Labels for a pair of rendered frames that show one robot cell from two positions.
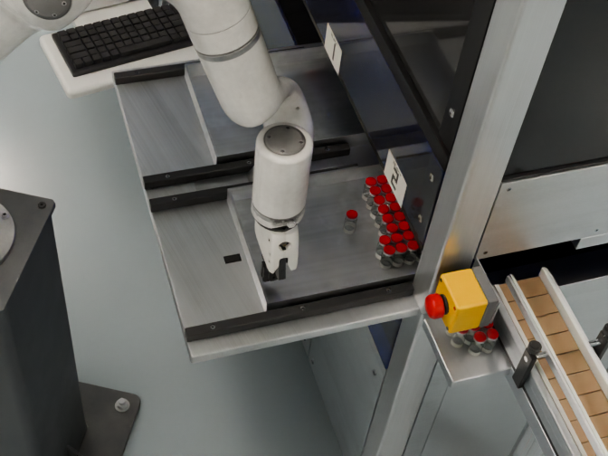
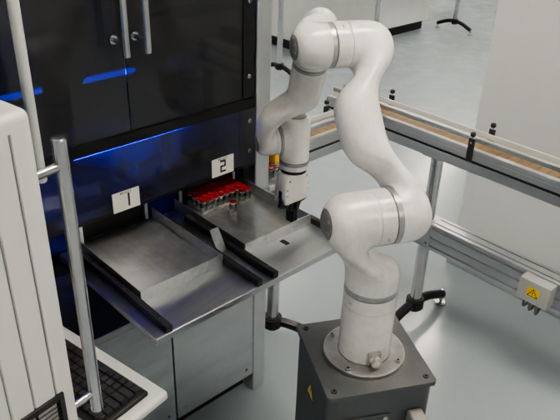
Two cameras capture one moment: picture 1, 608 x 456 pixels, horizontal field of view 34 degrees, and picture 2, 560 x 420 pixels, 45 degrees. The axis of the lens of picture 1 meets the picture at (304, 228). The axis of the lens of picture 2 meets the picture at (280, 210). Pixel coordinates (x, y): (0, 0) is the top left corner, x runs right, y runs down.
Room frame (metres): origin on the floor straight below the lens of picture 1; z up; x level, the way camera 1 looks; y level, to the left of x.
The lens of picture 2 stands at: (1.65, 1.66, 1.92)
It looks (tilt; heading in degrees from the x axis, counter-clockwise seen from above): 29 degrees down; 250
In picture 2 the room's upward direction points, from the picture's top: 2 degrees clockwise
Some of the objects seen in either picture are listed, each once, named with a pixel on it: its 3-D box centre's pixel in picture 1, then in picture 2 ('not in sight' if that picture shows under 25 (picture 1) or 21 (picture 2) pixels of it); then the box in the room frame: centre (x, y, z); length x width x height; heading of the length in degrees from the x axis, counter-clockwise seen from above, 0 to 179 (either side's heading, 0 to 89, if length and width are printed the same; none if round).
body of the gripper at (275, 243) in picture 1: (275, 230); (292, 182); (1.02, 0.04, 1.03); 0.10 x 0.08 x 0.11; 24
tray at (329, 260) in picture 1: (337, 232); (242, 211); (1.14, -0.06, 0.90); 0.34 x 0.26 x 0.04; 114
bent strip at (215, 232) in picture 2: (233, 172); (228, 247); (1.24, 0.14, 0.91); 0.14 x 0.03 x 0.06; 113
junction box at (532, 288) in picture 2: not in sight; (536, 291); (0.09, 0.12, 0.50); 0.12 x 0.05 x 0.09; 114
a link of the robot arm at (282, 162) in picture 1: (282, 167); (293, 137); (1.02, 0.04, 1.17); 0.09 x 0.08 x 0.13; 178
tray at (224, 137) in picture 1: (283, 102); (147, 250); (1.45, 0.08, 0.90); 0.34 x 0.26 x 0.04; 114
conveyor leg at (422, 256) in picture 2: not in sight; (425, 235); (0.24, -0.39, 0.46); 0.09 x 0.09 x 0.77; 24
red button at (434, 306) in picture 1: (438, 305); not in sight; (0.94, -0.23, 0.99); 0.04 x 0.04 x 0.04; 24
